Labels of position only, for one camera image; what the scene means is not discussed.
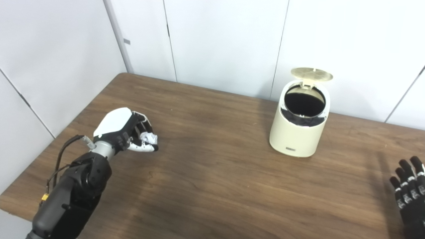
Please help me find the white and black left hand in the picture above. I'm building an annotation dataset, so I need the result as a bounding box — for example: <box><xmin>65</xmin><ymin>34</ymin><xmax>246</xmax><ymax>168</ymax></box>
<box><xmin>93</xmin><ymin>107</ymin><xmax>159</xmax><ymax>153</ymax></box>

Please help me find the white and black right hand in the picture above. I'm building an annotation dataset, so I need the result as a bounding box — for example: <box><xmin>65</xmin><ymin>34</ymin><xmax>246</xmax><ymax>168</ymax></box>
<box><xmin>389</xmin><ymin>156</ymin><xmax>425</xmax><ymax>239</ymax></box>

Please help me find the white paper ball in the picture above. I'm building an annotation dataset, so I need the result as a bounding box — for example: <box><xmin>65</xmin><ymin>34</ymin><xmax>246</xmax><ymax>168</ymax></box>
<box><xmin>139</xmin><ymin>132</ymin><xmax>157</xmax><ymax>145</ymax></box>

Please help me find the cream-colored bin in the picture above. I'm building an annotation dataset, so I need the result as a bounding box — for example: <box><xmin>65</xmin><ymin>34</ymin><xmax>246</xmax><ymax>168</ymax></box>
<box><xmin>269</xmin><ymin>78</ymin><xmax>331</xmax><ymax>158</ymax></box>

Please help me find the round cream bin lid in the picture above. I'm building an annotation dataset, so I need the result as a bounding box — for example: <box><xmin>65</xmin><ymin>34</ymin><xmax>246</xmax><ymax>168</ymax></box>
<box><xmin>291</xmin><ymin>67</ymin><xmax>333</xmax><ymax>89</ymax></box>

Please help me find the black bin liner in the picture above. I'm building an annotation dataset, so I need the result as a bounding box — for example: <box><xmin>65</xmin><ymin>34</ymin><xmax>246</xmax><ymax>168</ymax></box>
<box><xmin>281</xmin><ymin>85</ymin><xmax>327</xmax><ymax>127</ymax></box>

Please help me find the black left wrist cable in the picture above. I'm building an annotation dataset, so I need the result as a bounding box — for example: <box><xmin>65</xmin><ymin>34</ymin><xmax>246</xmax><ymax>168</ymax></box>
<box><xmin>41</xmin><ymin>134</ymin><xmax>97</xmax><ymax>202</ymax></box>

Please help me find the grey wall corner post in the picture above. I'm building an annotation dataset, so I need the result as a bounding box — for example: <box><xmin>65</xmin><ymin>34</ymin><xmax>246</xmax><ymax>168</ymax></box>
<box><xmin>103</xmin><ymin>0</ymin><xmax>134</xmax><ymax>73</ymax></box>

